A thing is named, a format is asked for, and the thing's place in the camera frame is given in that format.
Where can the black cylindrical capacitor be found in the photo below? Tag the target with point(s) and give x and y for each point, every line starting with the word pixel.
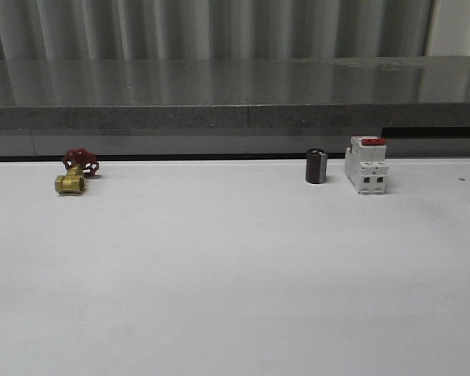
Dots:
pixel 316 166

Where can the white circuit breaker red switch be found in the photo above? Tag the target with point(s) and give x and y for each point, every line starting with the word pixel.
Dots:
pixel 365 165

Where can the brass valve red handwheel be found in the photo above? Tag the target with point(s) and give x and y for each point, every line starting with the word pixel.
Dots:
pixel 80 164

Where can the grey stone counter slab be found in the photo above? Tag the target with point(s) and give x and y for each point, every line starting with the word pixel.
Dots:
pixel 215 108

